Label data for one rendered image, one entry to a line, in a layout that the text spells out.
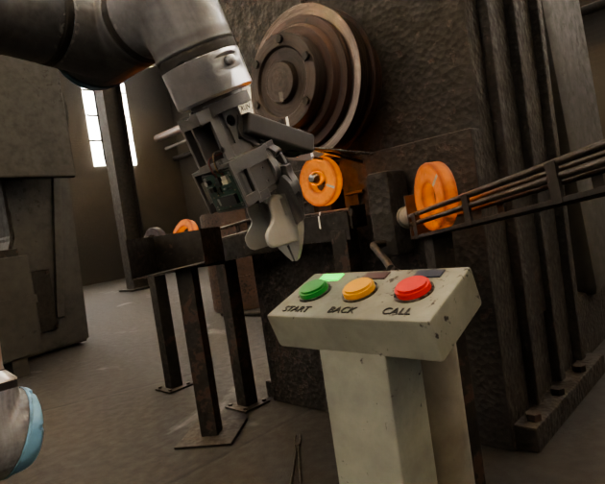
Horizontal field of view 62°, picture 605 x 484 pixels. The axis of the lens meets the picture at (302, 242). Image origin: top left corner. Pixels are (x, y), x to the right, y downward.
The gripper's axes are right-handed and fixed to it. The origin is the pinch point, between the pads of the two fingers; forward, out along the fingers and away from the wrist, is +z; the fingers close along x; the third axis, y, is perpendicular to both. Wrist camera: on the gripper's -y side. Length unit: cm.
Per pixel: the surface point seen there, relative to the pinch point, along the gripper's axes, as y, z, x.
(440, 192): -53, 14, -8
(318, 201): -72, 17, -61
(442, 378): -7.5, 25.3, 8.9
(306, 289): 1.0, 5.5, -0.1
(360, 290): 1.2, 5.7, 8.7
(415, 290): 1.3, 5.7, 16.1
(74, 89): -543, -193, -1059
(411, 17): -102, -23, -28
